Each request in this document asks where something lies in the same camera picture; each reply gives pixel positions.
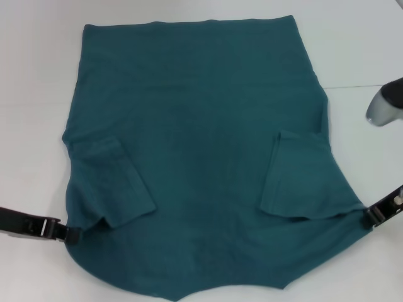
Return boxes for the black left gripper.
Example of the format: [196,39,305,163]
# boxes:
[0,206,82,246]

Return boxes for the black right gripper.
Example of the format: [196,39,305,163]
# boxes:
[361,185,403,233]

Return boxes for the teal blue t-shirt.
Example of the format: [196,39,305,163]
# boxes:
[61,15,374,302]

